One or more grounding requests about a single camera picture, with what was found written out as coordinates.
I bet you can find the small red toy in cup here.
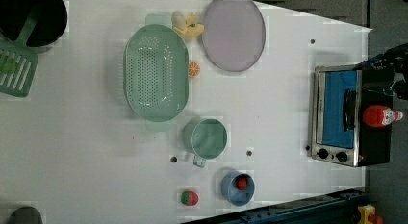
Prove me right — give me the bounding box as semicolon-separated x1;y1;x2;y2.
236;177;247;190

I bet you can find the orange slice toy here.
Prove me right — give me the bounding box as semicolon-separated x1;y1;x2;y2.
189;62;200;77

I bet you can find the grey round object corner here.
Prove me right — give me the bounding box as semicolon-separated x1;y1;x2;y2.
6;207;43;224

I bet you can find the red plush ketchup bottle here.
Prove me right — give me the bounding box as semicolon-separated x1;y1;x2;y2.
363;105;404;128

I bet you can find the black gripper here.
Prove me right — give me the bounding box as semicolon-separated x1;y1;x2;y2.
353;43;408;100

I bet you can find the lavender round plate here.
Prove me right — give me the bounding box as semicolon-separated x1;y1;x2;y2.
202;0;266;71

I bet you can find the black utensil holder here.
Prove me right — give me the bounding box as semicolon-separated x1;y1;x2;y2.
0;0;68;53

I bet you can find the green measuring cup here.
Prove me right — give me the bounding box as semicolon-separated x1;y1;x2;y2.
183;117;228;168

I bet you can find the blue cup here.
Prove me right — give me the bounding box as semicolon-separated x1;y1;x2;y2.
221;170;255;206

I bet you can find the yellow plush banana toy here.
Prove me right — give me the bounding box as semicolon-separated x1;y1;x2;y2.
171;11;205;39

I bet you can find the green slotted spatula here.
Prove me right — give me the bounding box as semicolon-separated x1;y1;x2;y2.
0;12;38;97

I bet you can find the yellow orange clamp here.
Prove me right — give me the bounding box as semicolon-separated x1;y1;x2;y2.
358;205;384;224

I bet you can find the green perforated colander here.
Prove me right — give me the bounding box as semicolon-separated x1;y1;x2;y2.
123;14;190;132

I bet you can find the blue metal frame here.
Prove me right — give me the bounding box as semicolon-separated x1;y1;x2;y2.
184;189;369;224

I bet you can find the strawberry toy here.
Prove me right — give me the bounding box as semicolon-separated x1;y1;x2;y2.
180;190;199;206

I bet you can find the silver black toaster oven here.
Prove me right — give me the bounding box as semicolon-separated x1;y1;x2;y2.
309;65;393;167

